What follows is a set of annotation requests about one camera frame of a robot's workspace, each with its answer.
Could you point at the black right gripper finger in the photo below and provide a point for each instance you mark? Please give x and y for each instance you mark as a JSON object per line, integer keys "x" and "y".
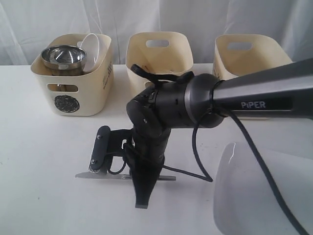
{"x": 144, "y": 183}

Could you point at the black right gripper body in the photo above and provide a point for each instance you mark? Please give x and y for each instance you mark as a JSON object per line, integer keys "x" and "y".
{"x": 146, "y": 154}

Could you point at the steel table knife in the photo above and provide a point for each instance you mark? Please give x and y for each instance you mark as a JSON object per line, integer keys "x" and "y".
{"x": 89, "y": 175}

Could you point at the white square plate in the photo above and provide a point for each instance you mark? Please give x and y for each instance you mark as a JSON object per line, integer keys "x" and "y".
{"x": 244, "y": 204}

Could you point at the steel mug with handle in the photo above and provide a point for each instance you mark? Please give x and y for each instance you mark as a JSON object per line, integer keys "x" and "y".
{"x": 66, "y": 71}

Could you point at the white ceramic bowl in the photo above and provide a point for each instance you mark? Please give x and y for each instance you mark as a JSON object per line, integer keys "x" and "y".
{"x": 91, "y": 46}

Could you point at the stainless steel bowl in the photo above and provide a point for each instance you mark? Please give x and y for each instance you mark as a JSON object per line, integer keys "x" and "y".
{"x": 64, "y": 57}

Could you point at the cream bin with circle mark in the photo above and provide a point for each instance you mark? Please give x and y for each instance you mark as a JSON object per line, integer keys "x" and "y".
{"x": 85, "y": 95}

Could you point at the cream bin with triangle mark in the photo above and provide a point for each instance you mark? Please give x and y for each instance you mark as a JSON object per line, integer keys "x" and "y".
{"x": 162, "y": 52}

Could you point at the cream bin with square mark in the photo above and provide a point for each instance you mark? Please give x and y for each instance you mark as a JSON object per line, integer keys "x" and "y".
{"x": 241, "y": 54}

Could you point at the white curtain backdrop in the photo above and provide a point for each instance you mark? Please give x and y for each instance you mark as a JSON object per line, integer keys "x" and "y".
{"x": 28, "y": 26}

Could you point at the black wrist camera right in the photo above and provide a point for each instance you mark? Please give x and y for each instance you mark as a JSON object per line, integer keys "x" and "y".
{"x": 108, "y": 144}

